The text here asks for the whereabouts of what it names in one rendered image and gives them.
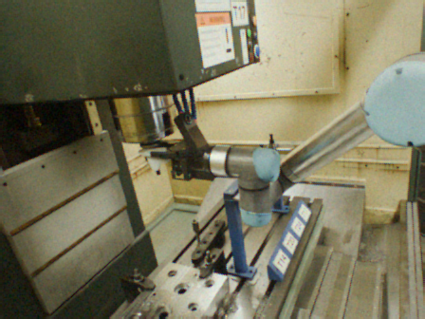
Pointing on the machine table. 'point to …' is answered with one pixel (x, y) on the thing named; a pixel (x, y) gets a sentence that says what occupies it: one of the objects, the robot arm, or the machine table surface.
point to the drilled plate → (218, 288)
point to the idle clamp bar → (208, 242)
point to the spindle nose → (143, 118)
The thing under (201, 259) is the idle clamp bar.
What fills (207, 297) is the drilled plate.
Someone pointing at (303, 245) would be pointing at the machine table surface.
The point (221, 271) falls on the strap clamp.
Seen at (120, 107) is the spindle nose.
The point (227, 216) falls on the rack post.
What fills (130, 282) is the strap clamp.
